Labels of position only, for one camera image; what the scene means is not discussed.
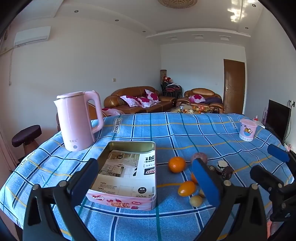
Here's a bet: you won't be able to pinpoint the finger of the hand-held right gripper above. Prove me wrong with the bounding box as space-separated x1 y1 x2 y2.
250 165 285 195
267 144 296 166

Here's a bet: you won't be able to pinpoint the dark round stool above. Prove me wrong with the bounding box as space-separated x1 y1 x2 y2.
11 125 42 160

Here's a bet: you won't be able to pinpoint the pink cloth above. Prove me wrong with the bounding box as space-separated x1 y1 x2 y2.
102 107 125 117

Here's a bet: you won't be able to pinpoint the white air conditioner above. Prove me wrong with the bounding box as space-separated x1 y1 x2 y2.
13 26 51 48

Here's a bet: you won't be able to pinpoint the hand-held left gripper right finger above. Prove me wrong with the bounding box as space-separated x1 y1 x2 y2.
191 158 270 241

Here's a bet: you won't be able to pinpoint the brown leather armchair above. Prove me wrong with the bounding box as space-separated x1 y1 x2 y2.
177 88 225 114

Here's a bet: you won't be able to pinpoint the small dark jar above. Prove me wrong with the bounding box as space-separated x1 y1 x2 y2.
217 160 228 174

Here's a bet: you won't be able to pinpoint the dark wrinkled passion fruit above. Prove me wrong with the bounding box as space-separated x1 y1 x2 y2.
222 166 234 180

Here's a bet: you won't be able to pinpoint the white red flowered pillow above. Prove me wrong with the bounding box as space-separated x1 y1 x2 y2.
188 94 206 103
144 89 160 102
120 95 142 107
137 97 156 108

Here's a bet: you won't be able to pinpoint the pink metal tin box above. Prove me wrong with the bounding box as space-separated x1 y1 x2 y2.
85 141 157 211

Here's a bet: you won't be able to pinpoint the large orange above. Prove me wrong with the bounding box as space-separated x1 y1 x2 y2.
168 156 186 174

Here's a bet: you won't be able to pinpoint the black television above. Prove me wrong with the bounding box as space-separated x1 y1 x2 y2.
265 100 291 142

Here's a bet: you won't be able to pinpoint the purple blanket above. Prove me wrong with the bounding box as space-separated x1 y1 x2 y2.
205 97 223 105

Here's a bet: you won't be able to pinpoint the round ceiling medallion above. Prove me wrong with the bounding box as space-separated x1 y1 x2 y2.
158 0 198 9

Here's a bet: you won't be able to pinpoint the blue checked tablecloth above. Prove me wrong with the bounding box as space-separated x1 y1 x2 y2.
0 112 295 241

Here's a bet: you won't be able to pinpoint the brown wooden door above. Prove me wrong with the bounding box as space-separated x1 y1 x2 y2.
223 59 245 114

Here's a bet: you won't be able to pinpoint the purple passion fruit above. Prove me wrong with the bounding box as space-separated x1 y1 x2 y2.
191 152 207 164

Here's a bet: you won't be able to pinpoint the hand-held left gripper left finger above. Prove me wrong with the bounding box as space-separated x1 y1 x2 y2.
22 158 102 241

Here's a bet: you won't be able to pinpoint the stacked dark chairs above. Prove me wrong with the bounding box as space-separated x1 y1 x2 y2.
161 82 183 98

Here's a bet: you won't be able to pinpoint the printed paper leaflet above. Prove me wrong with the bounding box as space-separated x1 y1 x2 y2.
90 149 156 198

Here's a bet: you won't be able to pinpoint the pink cartoon cup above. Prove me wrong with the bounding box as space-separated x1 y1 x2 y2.
239 118 258 142

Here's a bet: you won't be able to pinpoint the cluttered coffee table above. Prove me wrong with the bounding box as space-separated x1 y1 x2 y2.
170 104 220 114

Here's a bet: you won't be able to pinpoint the pink electric kettle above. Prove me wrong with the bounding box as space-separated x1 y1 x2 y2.
54 90 104 152

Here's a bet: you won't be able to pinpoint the brown leather sofa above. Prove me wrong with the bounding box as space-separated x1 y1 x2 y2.
104 86 177 114

